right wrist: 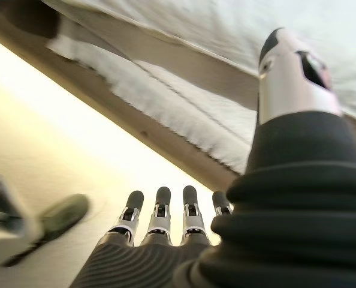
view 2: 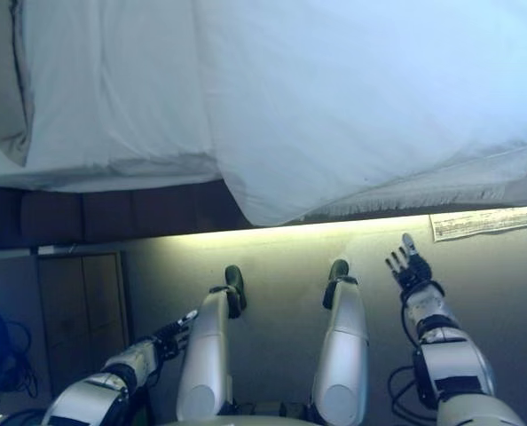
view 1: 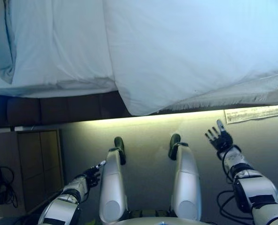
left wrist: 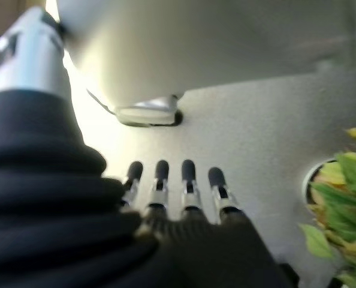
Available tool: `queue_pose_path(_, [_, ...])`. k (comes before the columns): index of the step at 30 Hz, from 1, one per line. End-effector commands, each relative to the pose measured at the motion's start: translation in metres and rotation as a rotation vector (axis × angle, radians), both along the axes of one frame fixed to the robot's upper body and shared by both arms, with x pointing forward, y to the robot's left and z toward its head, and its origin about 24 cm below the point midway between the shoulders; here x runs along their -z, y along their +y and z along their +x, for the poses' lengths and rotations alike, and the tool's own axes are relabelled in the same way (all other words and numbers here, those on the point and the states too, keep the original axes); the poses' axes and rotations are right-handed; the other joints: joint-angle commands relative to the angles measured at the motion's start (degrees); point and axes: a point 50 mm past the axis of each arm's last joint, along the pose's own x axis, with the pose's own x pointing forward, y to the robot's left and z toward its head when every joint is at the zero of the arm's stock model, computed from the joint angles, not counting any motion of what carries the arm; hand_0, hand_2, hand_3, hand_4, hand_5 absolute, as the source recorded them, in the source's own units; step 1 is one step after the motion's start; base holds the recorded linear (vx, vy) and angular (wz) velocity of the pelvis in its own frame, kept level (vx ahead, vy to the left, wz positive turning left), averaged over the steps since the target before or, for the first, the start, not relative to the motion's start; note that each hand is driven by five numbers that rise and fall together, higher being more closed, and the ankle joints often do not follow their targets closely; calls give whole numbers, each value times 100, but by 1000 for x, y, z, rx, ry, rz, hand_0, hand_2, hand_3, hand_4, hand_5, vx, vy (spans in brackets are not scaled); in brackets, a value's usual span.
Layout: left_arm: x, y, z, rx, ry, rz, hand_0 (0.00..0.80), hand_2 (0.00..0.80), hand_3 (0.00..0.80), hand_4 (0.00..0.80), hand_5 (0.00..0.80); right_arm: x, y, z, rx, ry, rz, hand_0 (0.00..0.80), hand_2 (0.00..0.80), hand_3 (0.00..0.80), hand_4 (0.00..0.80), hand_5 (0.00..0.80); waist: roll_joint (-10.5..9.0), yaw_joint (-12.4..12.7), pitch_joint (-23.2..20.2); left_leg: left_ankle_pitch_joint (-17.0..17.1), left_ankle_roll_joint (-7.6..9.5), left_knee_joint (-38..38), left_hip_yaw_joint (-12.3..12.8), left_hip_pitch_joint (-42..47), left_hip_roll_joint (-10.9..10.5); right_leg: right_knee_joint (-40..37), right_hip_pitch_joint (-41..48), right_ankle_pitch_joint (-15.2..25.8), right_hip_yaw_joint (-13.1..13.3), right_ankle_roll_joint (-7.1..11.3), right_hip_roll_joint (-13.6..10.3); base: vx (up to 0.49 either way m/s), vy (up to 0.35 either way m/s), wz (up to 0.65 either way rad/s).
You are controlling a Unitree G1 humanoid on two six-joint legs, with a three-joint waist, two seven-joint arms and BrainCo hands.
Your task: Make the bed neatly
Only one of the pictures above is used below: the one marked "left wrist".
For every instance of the robot left hand black silver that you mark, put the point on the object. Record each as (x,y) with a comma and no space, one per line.
(61,225)

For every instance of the grey robot leg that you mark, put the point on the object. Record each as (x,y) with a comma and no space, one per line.
(196,45)

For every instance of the white plant pot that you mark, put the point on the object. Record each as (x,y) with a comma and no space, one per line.
(311,177)

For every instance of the green yellow leafy plant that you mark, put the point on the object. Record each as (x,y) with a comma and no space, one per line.
(345,195)

